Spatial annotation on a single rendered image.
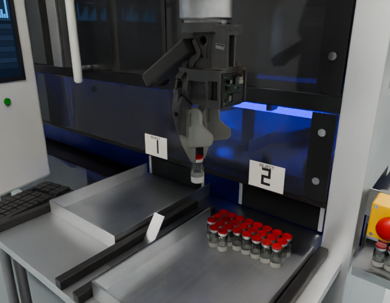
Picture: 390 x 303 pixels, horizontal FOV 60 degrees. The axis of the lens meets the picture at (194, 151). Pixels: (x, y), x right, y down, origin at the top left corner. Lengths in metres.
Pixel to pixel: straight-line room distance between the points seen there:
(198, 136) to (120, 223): 0.41
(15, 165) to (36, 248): 0.53
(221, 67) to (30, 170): 0.99
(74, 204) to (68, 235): 0.15
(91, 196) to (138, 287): 0.41
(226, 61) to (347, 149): 0.31
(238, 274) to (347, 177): 0.28
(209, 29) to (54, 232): 0.60
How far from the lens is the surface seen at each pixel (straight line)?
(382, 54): 0.65
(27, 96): 1.31
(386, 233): 0.69
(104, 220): 0.89
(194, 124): 0.52
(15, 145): 1.30
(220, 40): 0.49
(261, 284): 0.68
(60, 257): 0.79
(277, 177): 0.76
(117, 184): 1.07
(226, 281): 0.68
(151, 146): 0.97
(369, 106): 0.66
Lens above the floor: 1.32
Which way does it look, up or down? 19 degrees down
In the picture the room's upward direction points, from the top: straight up
